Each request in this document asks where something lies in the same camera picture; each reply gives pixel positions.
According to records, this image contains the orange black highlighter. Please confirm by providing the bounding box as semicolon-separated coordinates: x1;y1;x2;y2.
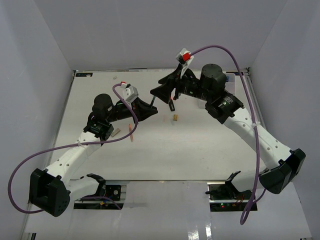
168;97;176;112

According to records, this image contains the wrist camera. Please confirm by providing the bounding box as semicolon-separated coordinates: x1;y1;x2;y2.
175;48;194;78
120;81;139;103

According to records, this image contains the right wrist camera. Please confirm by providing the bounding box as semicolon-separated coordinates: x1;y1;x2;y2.
175;48;194;78

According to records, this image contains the orange pen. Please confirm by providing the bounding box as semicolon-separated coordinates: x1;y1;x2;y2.
128;124;134;143

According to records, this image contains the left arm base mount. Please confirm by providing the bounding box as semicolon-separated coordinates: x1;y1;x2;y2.
73;185;127;210

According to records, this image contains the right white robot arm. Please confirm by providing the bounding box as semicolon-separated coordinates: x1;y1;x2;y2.
150;63;306;194

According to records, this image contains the white compartment organizer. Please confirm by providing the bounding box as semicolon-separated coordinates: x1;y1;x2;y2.
197;72;236;109

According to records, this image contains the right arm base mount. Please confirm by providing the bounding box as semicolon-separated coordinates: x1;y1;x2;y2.
205;182;252;213

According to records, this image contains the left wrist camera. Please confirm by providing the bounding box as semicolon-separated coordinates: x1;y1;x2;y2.
120;81;139;103

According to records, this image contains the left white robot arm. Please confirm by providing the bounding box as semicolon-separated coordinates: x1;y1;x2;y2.
29;93;158;217

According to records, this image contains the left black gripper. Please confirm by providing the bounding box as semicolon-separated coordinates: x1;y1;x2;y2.
106;97;158;125

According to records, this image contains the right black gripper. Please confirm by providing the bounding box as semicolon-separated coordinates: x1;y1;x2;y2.
150;64;212;105

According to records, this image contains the green pen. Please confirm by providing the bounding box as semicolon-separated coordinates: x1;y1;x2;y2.
150;96;156;107

